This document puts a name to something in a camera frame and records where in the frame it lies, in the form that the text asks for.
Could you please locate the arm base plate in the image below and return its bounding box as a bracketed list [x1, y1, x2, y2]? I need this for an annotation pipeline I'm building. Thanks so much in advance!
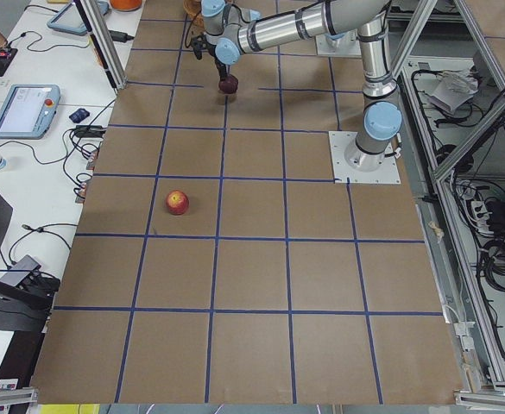
[315, 31, 361, 59]
[328, 131, 401, 185]

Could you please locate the black power adapter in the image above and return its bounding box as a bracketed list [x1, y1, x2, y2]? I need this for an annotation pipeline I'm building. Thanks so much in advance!
[109, 30, 135, 43]

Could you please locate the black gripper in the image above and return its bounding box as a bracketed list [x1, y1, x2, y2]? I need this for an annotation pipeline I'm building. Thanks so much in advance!
[191, 34, 229, 82]

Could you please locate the aluminium frame post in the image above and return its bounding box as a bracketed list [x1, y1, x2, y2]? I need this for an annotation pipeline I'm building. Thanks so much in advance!
[74, 0, 127, 91]

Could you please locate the right teach pendant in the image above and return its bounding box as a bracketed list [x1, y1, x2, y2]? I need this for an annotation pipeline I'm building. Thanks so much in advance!
[47, 1, 91, 35]

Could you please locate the dark red apple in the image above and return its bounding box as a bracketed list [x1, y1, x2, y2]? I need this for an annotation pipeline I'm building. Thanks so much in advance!
[218, 74, 239, 95]

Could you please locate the brown paper table mat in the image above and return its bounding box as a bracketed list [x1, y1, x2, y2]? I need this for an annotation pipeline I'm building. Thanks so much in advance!
[32, 1, 463, 405]

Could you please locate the left teach pendant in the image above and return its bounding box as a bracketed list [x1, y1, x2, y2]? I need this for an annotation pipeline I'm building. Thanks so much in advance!
[0, 85, 61, 140]

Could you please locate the wicker basket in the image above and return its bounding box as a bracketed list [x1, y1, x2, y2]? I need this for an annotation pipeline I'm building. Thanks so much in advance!
[183, 0, 201, 18]

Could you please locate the dark blue pouch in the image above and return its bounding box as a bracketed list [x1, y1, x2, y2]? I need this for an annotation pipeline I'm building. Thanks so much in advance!
[69, 108, 90, 123]

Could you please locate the teach pendant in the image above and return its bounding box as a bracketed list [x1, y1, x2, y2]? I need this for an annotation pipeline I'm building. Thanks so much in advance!
[0, 85, 61, 140]
[47, 1, 91, 35]

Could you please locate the orange bucket with lid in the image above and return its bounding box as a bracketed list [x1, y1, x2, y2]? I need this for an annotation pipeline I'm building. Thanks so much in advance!
[110, 0, 143, 12]

